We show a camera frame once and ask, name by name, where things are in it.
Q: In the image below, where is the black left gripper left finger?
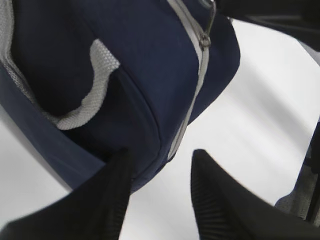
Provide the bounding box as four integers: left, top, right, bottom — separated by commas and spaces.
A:
0, 150, 133, 240

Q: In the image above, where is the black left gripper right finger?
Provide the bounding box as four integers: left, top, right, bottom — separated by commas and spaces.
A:
190, 149, 320, 240

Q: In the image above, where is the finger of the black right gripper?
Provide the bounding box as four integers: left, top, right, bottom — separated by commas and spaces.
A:
216, 0, 320, 52

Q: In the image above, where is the navy blue lunch bag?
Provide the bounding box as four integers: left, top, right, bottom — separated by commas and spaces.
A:
0, 0, 240, 192

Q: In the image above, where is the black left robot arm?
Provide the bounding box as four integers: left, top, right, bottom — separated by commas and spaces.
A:
0, 129, 320, 240

